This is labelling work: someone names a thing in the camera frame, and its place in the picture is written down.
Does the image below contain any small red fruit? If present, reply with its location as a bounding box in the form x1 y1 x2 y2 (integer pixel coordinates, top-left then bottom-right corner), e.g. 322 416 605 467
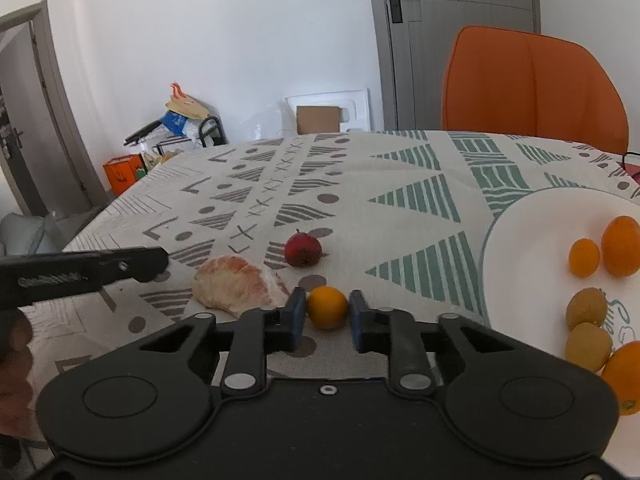
284 230 323 268

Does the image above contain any brown paper bag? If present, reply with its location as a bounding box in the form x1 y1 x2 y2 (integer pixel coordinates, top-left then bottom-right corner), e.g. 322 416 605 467
165 82 211 121

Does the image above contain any orange chair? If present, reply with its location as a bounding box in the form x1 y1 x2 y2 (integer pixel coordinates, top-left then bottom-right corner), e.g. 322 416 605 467
442 25 630 154

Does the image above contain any person's left hand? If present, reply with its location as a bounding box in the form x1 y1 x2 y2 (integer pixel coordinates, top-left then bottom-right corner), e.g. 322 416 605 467
0 307 35 436

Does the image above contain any yellow-brown round fruit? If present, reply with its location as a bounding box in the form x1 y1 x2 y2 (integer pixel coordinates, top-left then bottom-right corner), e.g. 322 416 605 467
565 322 614 374
565 287 609 331

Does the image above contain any black folding cart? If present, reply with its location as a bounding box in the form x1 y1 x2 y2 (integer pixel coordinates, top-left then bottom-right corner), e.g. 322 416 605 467
197 116 226 149

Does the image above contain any grey cushion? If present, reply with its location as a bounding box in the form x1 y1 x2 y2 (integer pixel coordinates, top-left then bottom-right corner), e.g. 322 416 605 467
0 213 47 257

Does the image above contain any peeled pomelo segment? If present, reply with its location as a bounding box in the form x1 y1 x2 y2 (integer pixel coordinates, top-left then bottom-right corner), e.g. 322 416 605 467
191 255 291 319

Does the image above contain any small orange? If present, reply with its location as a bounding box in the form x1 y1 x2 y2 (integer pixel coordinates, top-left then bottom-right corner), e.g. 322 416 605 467
306 286 348 331
568 238 601 277

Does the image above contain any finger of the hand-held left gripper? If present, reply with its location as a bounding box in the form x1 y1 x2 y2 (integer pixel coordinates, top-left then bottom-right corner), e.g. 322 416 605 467
75 246 170 285

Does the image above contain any blue white plastic bag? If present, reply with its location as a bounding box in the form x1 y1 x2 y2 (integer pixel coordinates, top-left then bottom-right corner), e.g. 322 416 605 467
160 111 189 134

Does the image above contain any grey doorway frame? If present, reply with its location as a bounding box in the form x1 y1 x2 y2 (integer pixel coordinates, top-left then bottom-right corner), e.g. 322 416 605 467
0 0 108 217

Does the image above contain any black door handle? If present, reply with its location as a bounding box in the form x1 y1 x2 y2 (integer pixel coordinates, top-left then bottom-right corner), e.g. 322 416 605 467
387 0 419 24

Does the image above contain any cardboard box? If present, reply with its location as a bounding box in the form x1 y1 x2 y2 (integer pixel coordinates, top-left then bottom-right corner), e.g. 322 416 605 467
295 105 341 135

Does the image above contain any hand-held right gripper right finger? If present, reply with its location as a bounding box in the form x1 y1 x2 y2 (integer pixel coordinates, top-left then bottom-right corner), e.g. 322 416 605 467
349 289 541 395

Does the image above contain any white plate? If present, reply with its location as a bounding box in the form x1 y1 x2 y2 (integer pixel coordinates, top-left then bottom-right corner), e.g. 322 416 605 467
482 187 640 463

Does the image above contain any orange box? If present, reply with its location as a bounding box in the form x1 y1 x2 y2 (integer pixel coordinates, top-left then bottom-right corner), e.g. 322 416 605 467
103 154 146 195

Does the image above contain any large orange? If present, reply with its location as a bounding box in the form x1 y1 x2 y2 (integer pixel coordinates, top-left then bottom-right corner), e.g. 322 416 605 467
601 215 640 278
601 341 640 416

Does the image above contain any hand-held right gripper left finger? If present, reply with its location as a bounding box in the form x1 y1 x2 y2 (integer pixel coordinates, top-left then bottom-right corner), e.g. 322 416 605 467
102 287 307 396

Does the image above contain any long black object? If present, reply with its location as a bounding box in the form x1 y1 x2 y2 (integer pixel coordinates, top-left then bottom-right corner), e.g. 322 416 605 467
123 122 164 146

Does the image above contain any grey door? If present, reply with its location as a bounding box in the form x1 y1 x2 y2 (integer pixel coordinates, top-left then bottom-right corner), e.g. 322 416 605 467
366 0 542 132

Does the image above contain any white foam panel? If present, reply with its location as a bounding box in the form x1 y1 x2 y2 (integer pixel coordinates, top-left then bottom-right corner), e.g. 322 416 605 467
284 88 372 136

